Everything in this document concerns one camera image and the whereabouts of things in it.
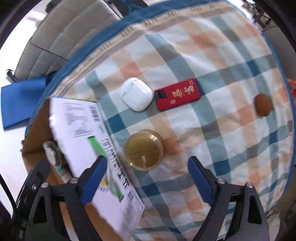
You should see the orange patterned cloth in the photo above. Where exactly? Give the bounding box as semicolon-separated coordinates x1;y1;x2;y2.
287;79;296;99

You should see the white earbuds case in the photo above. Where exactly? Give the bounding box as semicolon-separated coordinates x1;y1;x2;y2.
120;77;154;112

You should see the white cardboard box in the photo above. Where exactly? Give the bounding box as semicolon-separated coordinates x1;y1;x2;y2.
22;97;144;240

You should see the gold round tin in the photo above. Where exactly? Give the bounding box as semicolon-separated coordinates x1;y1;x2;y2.
123;129;165;171

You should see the grey fabric sofa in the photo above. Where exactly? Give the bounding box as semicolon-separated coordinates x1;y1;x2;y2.
15;1;119;81

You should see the blue fabric bag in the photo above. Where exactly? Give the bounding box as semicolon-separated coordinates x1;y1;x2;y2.
1;75;52;129

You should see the red cigarette box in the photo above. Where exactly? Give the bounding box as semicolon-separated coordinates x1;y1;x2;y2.
154;78;201;111

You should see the brown round stone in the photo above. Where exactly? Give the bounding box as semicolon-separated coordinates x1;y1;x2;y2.
254;93;271;117

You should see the plaid checkered tablecloth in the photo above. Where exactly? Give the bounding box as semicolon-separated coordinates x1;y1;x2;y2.
25;1;295;240

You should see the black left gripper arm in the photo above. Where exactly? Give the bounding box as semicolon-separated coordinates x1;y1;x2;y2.
0;158;52;241

